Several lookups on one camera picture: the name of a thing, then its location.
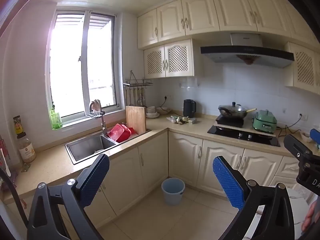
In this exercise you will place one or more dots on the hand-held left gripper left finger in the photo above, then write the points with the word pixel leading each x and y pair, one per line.
pixel 96 180

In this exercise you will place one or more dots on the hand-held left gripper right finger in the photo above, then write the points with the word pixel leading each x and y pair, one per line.
pixel 227 182

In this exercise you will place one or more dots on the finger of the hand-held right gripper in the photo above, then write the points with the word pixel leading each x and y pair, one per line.
pixel 315 133
pixel 295 147

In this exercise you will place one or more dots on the blue plastic bucket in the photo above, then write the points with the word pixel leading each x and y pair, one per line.
pixel 172 192

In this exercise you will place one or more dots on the clear plastic wrapper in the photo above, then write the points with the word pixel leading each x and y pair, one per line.
pixel 173 118

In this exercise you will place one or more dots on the person's right hand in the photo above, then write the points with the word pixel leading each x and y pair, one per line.
pixel 310 215

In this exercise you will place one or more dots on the small white bowl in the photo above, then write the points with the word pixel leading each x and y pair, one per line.
pixel 305 136

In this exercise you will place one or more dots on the cream cooktop base cabinets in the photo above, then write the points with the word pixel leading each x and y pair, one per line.
pixel 215 162

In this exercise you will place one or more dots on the stainless steel sink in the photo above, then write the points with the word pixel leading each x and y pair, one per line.
pixel 90 145

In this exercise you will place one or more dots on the long wooden board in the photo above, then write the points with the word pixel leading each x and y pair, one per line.
pixel 260 133

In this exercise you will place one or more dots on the green electric cooking pot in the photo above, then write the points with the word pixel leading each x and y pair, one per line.
pixel 265 123

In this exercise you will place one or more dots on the black glass cooktop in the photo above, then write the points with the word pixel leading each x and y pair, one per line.
pixel 240 137

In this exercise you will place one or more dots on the red plastic drain basket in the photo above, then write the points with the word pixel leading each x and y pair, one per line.
pixel 121 132

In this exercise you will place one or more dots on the steel kitchen faucet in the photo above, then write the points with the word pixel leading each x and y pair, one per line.
pixel 102 121

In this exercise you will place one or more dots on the black induction cooker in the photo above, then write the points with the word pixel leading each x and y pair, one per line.
pixel 230 122

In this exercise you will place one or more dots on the cream lattice door cabinet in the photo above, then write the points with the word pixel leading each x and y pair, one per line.
pixel 166 58
pixel 305 67

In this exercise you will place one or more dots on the wooden cutting board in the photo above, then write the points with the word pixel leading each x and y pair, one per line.
pixel 135 120

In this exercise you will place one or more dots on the glass wok lid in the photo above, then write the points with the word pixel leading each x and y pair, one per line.
pixel 233 107

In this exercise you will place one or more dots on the green dish soap bottle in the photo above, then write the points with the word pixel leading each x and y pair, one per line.
pixel 55 118

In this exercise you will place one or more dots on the clear jar with beige contents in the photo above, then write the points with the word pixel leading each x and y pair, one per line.
pixel 27 150

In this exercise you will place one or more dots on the dark electric kettle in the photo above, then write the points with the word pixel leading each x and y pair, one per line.
pixel 189 108

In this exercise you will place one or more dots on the stack of white bowls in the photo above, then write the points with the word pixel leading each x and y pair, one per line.
pixel 150 109

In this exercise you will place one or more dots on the dark sauce bottle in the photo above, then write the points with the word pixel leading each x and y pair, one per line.
pixel 18 127

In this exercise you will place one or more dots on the red patterned bag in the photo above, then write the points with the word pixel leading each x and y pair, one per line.
pixel 3 146

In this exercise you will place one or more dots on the black range hood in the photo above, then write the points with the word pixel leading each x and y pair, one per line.
pixel 246 52

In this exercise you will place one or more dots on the sliding glass window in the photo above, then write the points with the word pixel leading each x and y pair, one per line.
pixel 100 55

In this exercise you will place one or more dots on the cream upper cabinets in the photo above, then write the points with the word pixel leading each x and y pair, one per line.
pixel 200 15

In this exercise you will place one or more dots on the white wall socket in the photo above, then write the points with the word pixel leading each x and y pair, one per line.
pixel 168 96
pixel 303 116

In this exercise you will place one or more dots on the clear wall hook strip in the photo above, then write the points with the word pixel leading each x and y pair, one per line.
pixel 189 85

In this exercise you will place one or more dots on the steel wall utensil rack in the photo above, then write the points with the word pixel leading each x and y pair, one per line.
pixel 137 82

